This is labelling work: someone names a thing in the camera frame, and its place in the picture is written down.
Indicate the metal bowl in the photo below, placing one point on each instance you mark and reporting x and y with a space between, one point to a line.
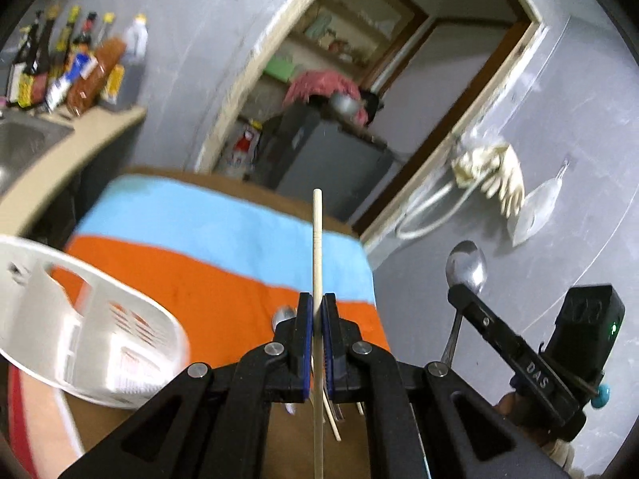
345 105

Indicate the wooden shelf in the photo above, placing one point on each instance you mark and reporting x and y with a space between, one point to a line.
349 25

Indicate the person's right hand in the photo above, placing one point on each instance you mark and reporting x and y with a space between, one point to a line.
514 409

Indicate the multicolour striped towel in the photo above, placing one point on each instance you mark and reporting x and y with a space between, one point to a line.
199 284

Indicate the row of sauce bottles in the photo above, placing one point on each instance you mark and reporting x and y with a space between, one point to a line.
75 70

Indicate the black cabinet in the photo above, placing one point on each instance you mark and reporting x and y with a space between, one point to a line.
319 159

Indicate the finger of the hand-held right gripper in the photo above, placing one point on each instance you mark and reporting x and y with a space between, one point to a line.
486 322

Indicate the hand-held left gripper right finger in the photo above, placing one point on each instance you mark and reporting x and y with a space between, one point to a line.
329 349

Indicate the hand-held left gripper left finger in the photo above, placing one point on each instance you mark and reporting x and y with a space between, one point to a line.
305 349

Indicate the wooden chopstick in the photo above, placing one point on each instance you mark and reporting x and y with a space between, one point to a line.
333 421
317 239

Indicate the steel sink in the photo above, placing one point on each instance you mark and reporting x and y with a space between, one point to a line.
20 144

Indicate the red cloth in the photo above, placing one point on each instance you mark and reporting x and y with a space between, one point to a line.
319 85

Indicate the clear plastic bag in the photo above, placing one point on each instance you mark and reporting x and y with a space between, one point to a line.
536 209

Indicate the green container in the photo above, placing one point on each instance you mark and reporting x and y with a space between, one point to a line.
278 67

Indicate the cream rubber gloves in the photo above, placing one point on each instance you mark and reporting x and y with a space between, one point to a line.
499 174

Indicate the metal spoon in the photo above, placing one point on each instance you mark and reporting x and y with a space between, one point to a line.
467 264
283 317

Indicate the white plastic utensil basket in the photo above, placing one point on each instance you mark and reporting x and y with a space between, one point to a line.
50 319

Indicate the person's right forearm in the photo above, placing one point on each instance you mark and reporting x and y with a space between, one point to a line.
560 454

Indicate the beige countertop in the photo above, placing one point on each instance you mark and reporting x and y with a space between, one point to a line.
95 129

